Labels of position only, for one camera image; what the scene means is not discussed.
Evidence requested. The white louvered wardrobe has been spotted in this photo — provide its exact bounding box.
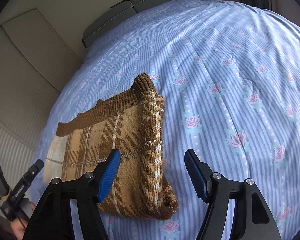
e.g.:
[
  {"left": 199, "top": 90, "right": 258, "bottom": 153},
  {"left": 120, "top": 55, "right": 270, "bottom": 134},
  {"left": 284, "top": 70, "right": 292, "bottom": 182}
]
[{"left": 0, "top": 9, "right": 82, "bottom": 186}]

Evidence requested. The grey left headboard cushion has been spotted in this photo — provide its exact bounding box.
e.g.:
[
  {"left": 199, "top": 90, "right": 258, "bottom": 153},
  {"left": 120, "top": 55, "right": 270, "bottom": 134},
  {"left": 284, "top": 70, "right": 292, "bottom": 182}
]
[{"left": 82, "top": 1, "right": 136, "bottom": 48}]

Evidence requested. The blue floral striped bedsheet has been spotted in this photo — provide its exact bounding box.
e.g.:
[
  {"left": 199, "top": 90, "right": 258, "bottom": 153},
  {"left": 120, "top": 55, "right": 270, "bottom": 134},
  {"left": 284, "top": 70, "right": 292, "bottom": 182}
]
[{"left": 36, "top": 0, "right": 300, "bottom": 239}]

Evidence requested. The brown plaid knit sweater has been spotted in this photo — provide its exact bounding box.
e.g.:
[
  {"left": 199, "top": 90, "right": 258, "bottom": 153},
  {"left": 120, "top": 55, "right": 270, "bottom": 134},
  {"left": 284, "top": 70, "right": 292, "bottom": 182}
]
[{"left": 43, "top": 73, "right": 178, "bottom": 220}]

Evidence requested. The person's left hand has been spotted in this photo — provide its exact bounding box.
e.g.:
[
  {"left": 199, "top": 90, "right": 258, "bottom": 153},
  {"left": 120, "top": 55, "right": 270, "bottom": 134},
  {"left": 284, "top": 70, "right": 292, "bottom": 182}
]
[{"left": 9, "top": 202, "right": 37, "bottom": 240}]

